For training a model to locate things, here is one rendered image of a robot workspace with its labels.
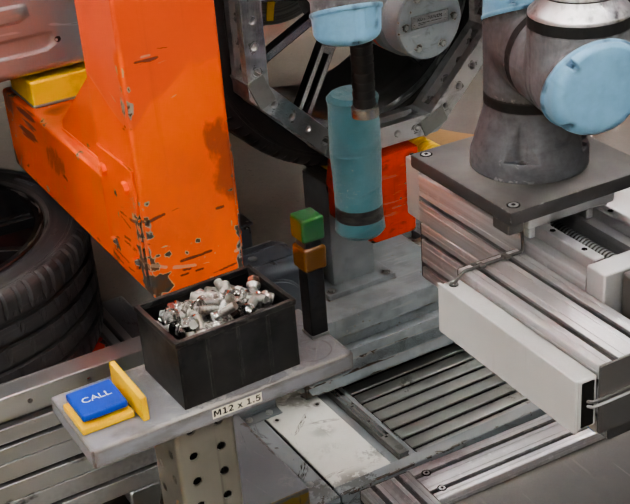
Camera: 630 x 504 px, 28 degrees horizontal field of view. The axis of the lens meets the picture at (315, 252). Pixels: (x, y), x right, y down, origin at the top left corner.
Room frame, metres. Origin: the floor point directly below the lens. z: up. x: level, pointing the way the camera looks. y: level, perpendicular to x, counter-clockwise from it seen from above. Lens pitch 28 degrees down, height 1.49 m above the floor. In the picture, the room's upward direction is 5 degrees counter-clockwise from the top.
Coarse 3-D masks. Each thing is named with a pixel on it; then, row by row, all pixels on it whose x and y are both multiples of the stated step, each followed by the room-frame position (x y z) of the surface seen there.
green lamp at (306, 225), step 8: (312, 208) 1.71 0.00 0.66; (296, 216) 1.69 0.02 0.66; (304, 216) 1.68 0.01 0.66; (312, 216) 1.68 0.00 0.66; (320, 216) 1.68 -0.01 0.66; (296, 224) 1.68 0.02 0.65; (304, 224) 1.67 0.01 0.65; (312, 224) 1.67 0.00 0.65; (320, 224) 1.68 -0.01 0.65; (296, 232) 1.68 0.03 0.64; (304, 232) 1.67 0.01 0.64; (312, 232) 1.67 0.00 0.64; (320, 232) 1.68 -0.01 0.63; (304, 240) 1.67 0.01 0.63; (312, 240) 1.67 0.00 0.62
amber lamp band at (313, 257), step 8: (296, 248) 1.69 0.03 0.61; (312, 248) 1.68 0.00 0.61; (320, 248) 1.68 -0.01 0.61; (296, 256) 1.69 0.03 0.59; (304, 256) 1.67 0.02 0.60; (312, 256) 1.67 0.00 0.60; (320, 256) 1.68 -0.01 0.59; (296, 264) 1.69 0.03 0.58; (304, 264) 1.67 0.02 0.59; (312, 264) 1.67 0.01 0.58; (320, 264) 1.68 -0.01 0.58
